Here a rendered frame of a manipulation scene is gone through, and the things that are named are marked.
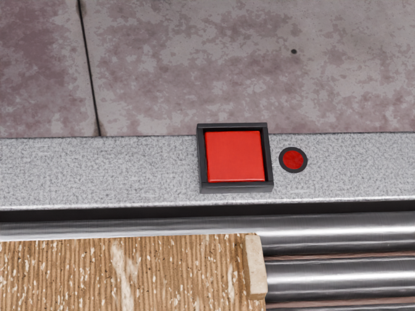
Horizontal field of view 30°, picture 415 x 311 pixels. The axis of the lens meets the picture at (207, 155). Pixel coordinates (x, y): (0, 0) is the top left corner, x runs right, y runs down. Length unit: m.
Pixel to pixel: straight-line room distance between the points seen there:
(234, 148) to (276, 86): 1.17
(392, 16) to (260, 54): 0.39
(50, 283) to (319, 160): 0.31
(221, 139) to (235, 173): 0.04
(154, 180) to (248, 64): 1.22
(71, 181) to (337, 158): 0.29
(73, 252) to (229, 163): 0.19
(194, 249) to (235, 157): 0.11
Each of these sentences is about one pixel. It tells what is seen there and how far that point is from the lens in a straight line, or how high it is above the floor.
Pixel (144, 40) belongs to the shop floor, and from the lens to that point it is 2.02.
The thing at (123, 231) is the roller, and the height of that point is 0.92.
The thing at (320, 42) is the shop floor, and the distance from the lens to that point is 2.09.
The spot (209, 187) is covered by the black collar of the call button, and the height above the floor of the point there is 0.93.
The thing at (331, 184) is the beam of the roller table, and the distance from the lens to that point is 0.84.
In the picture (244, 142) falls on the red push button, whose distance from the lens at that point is 0.82.
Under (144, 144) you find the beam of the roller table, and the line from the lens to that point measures 0.83.
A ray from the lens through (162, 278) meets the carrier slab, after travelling 0.75.
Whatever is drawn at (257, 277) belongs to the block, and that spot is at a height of 0.96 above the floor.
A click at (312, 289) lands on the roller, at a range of 0.79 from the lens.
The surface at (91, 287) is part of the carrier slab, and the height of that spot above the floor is 0.94.
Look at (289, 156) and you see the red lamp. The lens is 0.84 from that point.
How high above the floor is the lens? 1.65
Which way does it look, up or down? 63 degrees down
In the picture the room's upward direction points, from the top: 11 degrees clockwise
